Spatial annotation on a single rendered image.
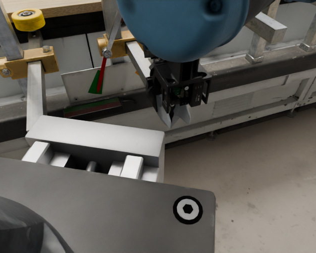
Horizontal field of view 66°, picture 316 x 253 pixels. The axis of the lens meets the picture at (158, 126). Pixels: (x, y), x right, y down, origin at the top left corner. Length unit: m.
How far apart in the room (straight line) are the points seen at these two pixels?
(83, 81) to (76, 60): 0.23
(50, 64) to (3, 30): 0.12
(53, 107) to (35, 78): 0.17
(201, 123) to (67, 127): 1.23
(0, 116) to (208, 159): 1.09
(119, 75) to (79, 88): 0.12
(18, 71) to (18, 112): 0.14
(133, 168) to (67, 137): 0.08
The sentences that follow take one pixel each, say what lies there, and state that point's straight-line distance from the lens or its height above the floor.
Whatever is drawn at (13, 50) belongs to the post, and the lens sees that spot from 0.70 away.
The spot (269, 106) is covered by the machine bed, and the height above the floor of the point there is 0.17.
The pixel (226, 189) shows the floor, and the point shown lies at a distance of 1.40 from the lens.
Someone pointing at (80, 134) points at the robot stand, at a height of 0.99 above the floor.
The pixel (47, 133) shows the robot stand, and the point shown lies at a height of 0.99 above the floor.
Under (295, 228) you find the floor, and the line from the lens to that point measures 1.42.
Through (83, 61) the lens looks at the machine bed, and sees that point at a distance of 0.96.
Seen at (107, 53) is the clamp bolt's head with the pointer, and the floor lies 0.85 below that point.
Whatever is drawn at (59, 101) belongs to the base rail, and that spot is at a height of 0.70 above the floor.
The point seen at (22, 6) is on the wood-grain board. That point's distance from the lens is 0.91.
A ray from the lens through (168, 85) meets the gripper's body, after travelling 0.35.
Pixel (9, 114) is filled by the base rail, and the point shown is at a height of 0.70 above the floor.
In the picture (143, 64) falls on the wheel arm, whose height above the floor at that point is 0.86.
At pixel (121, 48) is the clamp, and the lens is 0.70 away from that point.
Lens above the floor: 1.17
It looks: 46 degrees down
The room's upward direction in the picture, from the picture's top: straight up
